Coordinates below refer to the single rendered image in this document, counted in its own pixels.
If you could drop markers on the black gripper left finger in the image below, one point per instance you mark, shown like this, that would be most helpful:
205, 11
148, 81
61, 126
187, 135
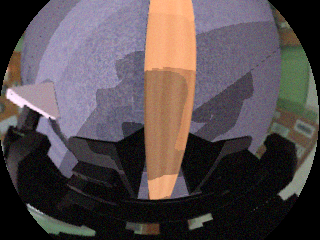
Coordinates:
126, 156

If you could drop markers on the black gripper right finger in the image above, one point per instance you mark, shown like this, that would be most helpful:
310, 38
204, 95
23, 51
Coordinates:
202, 156

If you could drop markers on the wooden bed side rail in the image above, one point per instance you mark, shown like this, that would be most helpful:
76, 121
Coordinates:
169, 90

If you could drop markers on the wooden post with slot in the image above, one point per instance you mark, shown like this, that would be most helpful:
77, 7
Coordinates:
152, 229

